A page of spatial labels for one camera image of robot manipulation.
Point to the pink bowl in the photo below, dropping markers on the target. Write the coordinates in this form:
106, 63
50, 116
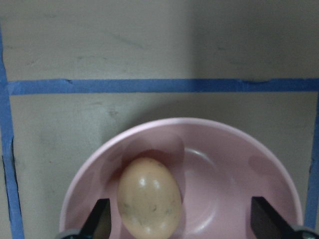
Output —
218, 169

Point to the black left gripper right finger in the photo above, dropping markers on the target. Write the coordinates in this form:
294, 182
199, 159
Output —
266, 222

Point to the brown egg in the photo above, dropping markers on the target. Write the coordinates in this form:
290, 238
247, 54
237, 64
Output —
149, 200

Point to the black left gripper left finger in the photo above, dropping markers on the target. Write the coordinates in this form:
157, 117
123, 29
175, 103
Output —
98, 224

